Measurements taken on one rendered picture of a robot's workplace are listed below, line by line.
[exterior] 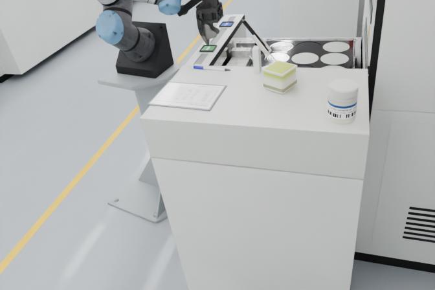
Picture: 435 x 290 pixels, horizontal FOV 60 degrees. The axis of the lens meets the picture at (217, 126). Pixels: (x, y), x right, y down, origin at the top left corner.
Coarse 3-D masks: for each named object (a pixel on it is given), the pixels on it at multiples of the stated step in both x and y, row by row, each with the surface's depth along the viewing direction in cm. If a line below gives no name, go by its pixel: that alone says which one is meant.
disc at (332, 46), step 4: (328, 44) 151; (332, 44) 151; (336, 44) 150; (340, 44) 150; (344, 44) 149; (324, 48) 149; (328, 48) 148; (332, 48) 148; (336, 48) 147; (340, 48) 147; (344, 48) 146; (348, 48) 146
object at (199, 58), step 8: (224, 16) 177; (232, 16) 175; (240, 16) 174; (224, 32) 161; (216, 40) 154; (224, 40) 152; (200, 48) 149; (216, 48) 147; (192, 56) 143; (200, 56) 143; (208, 56) 141; (192, 64) 137; (200, 64) 136; (208, 64) 135
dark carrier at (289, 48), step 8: (272, 40) 162; (280, 40) 160; (288, 40) 159; (296, 40) 158; (304, 40) 157; (312, 40) 156; (320, 40) 155; (328, 40) 154; (336, 40) 153; (344, 40) 152; (352, 40) 151; (272, 48) 155; (280, 48) 154; (288, 48) 153; (296, 48) 152; (304, 48) 151; (312, 48) 150; (320, 48) 149; (352, 48) 145; (264, 56) 149; (280, 56) 147; (288, 56) 147; (320, 56) 143; (352, 56) 140; (264, 64) 143; (296, 64) 140; (304, 64) 139; (312, 64) 138; (320, 64) 138; (328, 64) 137; (344, 64) 135; (352, 64) 135
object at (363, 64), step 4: (364, 28) 149; (364, 32) 146; (364, 36) 143; (364, 40) 140; (364, 44) 137; (364, 48) 135; (364, 52) 132; (364, 56) 129; (364, 60) 127; (364, 64) 125; (364, 68) 122
